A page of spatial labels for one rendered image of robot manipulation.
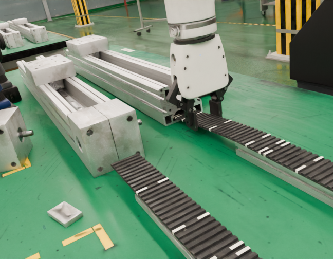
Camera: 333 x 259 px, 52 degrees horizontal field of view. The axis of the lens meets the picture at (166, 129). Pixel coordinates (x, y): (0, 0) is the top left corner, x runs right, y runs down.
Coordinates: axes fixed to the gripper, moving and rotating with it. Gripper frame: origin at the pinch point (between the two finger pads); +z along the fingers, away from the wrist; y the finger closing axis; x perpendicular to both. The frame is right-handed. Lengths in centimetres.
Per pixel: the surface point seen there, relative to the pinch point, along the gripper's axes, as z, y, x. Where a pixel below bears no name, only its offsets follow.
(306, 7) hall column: 29, 260, 200
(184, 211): -0.3, -18.7, -22.7
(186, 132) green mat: 3.2, -3.3, 2.0
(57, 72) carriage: -7.4, -18.1, 40.2
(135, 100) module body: 0.6, -5.0, 22.5
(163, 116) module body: 0.8, -4.9, 8.2
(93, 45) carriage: -8, 0, 65
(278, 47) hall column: 69, 249, 228
